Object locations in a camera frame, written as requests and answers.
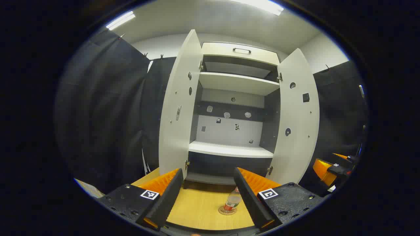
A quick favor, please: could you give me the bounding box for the clear red-label plastic bottle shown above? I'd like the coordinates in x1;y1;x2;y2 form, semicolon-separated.
224;187;242;212

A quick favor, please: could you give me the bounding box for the pale flat sheet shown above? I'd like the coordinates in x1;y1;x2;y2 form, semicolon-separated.
75;178;105;199

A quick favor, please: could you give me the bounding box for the black backdrop cloth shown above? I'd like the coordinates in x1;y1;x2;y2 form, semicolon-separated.
56;28;368;197

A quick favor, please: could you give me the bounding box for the white cabinet door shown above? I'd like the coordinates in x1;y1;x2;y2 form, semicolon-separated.
265;48;320;186
158;29;204;180

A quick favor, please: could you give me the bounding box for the long ceiling light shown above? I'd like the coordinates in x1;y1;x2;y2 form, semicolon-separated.
106;11;136;30
230;0;284;16

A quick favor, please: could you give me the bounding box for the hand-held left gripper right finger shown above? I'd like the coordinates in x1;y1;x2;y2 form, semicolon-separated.
233;167;324;231

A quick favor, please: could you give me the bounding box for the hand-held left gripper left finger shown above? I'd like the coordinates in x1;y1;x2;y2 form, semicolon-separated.
98;168;184;231

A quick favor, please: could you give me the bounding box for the white cabinet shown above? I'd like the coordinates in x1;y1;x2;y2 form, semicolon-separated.
184;42;283;186

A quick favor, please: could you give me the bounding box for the white cabinet shelf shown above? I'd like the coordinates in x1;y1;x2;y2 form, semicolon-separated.
199;72;280;96
189;141;274;158

